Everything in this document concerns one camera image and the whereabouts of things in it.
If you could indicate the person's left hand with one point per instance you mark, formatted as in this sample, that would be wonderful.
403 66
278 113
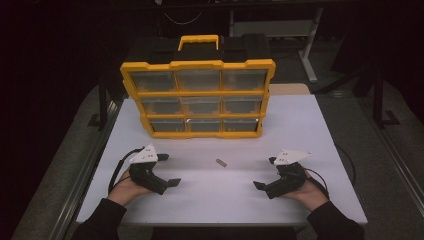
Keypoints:
125 190

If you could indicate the yellow black organizer case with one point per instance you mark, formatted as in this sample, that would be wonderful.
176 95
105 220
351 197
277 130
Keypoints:
200 93

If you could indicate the white metal desk frame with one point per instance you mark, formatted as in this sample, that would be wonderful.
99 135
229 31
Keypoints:
266 28

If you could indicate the aluminium floor rail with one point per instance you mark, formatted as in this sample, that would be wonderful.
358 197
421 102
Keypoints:
75 200
405 170

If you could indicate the clear plastic drawer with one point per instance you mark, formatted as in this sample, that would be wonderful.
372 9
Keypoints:
200 106

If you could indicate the black metal stand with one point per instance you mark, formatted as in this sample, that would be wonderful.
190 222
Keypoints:
102 103
378 100

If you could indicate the small brown metal piece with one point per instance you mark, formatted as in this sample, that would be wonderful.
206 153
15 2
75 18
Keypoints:
221 162

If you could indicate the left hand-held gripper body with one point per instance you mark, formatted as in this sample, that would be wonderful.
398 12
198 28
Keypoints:
146 173

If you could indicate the set of clear drawers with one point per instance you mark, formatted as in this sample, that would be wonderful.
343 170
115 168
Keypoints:
153 81

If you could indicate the person's right hand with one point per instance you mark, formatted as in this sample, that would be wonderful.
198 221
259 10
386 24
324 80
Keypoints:
310 196

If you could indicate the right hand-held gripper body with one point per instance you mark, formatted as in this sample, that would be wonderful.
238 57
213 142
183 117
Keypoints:
290 178

